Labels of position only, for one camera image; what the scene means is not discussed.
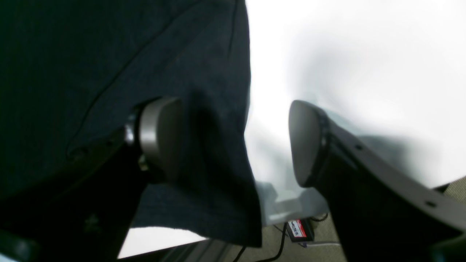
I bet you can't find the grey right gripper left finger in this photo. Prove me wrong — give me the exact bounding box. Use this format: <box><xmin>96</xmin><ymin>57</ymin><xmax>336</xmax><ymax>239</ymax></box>
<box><xmin>126</xmin><ymin>96</ymin><xmax>184</xmax><ymax>182</ymax></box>

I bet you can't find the black device with red label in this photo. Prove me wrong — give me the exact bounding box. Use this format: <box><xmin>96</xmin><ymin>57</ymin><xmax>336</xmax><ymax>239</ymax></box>
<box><xmin>286</xmin><ymin>218</ymin><xmax>315</xmax><ymax>243</ymax></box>

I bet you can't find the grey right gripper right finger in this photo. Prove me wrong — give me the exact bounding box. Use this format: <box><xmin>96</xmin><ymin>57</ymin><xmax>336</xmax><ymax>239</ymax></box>
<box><xmin>288</xmin><ymin>100</ymin><xmax>466</xmax><ymax>262</ymax></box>

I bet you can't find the black T-shirt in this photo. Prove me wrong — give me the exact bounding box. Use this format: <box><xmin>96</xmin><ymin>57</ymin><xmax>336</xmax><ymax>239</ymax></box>
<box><xmin>0</xmin><ymin>0</ymin><xmax>262</xmax><ymax>247</ymax></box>

